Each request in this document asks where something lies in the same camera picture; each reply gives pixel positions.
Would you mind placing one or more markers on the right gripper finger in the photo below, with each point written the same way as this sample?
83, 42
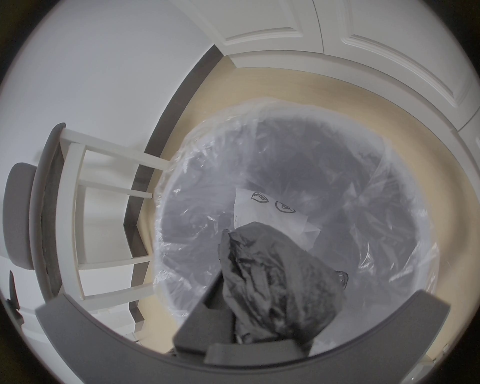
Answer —
202, 330

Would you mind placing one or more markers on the black plastic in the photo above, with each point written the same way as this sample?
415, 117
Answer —
277, 285

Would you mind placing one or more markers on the grey padded white chair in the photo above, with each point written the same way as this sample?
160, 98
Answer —
71, 195

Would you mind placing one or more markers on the white trash bin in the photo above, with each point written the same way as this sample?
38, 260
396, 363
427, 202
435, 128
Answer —
307, 150

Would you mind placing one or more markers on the clear plastic bag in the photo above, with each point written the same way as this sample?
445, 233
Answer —
210, 157

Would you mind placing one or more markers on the white printed wrapper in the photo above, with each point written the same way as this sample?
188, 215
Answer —
262, 213

